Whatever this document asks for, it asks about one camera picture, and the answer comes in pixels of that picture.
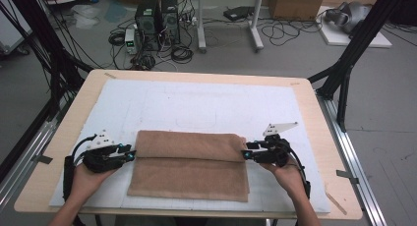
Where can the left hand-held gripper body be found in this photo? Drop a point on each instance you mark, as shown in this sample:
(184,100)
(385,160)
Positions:
(101,160)

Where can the white desk frame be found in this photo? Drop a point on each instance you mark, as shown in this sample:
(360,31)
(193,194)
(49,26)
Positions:
(201,29)

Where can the black frame strut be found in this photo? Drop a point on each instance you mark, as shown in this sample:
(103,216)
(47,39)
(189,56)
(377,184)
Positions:
(360,36)

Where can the tan towel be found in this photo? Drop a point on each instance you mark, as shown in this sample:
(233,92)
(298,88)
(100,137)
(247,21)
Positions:
(187,180)

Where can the white grid mat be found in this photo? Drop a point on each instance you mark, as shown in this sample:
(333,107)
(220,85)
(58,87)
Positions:
(196,104)

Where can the black flat device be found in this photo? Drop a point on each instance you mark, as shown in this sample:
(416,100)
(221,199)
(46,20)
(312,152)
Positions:
(237,13)

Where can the person's left hand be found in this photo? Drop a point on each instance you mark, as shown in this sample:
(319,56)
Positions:
(85,183)

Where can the thin wooden stick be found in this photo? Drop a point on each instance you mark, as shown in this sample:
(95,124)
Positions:
(336,203)

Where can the person's dark clothing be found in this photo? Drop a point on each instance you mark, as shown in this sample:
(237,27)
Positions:
(147,222)

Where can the grey tape strip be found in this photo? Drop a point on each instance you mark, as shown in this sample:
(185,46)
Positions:
(347,176)
(42,159)

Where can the aluminium rail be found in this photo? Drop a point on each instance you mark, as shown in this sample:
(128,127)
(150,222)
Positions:
(354,173)
(29,154)

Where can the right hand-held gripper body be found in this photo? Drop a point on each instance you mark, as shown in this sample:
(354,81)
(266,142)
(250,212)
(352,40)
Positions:
(275,152)

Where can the narrow black computer tower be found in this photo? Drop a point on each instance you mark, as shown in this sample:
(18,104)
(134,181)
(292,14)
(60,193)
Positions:
(170,19)

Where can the clear plastic sheet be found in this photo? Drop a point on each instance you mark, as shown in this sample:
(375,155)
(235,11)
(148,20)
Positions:
(85,18)

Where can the grey padded object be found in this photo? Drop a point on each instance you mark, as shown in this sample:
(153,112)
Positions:
(355,13)

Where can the person's right hand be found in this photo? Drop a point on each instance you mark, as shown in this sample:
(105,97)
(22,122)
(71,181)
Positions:
(290,178)

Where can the white floor board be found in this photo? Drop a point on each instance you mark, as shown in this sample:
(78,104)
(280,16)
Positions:
(337,37)

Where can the wide black computer tower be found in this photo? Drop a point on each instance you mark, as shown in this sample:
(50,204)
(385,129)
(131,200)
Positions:
(147,19)

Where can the white cart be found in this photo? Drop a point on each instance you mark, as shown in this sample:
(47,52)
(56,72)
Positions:
(10,29)

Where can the large cardboard box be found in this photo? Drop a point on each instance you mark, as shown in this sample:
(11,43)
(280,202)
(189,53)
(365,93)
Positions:
(295,5)

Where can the white bench power supply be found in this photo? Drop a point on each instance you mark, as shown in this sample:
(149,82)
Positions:
(130,41)

